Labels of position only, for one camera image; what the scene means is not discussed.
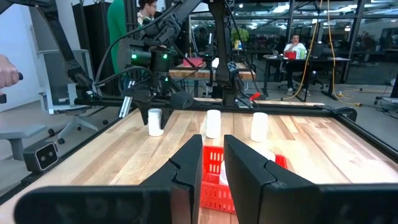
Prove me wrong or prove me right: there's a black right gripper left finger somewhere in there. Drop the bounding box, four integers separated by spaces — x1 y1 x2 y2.
14 134 203 224

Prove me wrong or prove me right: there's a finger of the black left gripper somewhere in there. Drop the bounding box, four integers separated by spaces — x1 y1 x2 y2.
136 103 150 126
160 107 172 130

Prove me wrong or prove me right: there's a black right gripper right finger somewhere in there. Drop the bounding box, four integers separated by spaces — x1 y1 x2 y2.
223 134 398 224

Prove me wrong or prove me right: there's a red plastic basket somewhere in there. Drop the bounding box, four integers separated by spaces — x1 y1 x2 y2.
200 145 289 215

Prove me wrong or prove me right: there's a silver aluminium bar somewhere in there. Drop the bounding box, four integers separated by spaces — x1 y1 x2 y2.
119 95 134 118

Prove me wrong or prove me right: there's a wooden workbench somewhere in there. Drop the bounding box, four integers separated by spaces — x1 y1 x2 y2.
169 60 256 97

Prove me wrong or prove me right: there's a person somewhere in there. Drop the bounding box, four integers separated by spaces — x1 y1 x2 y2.
282 34 312 96
107 0 158 75

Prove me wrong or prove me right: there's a black cabinet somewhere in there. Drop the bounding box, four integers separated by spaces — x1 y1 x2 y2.
72 2 109 94

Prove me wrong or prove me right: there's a grey office chair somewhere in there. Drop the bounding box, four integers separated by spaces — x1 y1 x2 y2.
37 49 109 146

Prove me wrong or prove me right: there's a green potted plant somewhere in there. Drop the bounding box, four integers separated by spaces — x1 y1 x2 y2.
230 27 250 50

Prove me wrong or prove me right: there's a grey padded bench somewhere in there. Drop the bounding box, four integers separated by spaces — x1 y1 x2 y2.
0 123 47 162

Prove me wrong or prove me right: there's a person's hand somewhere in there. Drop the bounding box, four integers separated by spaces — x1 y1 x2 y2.
0 54 24 90

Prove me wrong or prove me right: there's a black desk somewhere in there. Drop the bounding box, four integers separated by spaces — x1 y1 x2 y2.
262 55 351 102

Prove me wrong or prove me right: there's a black aluminium table frame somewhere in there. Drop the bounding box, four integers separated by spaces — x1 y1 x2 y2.
0 96 398 206

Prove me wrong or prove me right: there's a black table-level camera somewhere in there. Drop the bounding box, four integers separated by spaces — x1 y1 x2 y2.
23 141 60 174

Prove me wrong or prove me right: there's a yellow hanging cable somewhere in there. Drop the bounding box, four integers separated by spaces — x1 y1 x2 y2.
326 0 363 106
273 0 324 102

